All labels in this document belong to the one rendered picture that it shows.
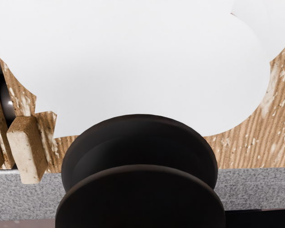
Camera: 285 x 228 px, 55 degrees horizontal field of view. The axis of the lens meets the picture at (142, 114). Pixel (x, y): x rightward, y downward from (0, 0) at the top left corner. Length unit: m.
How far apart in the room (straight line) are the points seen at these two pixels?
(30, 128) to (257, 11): 0.19
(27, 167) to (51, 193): 0.10
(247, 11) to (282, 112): 0.11
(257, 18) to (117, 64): 0.09
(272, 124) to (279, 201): 0.14
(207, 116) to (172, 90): 0.03
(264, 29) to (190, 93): 0.07
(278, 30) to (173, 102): 0.09
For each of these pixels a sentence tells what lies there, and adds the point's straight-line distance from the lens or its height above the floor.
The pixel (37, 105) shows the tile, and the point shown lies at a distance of 0.20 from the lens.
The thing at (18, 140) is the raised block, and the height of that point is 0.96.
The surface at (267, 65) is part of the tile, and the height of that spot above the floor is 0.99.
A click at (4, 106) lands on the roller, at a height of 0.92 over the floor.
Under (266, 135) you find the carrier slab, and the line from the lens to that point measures 0.28.
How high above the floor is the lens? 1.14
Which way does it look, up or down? 59 degrees down
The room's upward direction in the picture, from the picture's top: 178 degrees clockwise
